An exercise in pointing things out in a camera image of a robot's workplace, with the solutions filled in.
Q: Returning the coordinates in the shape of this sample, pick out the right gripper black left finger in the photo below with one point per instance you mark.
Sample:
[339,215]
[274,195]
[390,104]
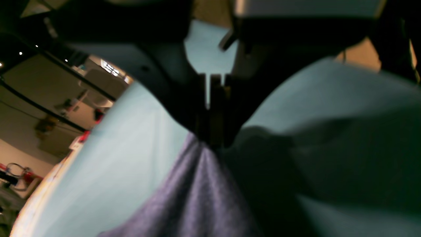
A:
[146,39]

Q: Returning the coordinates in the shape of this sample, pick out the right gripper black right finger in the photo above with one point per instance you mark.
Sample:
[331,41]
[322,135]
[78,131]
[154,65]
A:
[277,38]

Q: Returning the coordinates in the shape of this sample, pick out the teal table cloth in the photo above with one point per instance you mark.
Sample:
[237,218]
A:
[356,136]

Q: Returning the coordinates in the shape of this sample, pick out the grey-blue T-shirt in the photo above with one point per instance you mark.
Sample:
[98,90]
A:
[247,190]

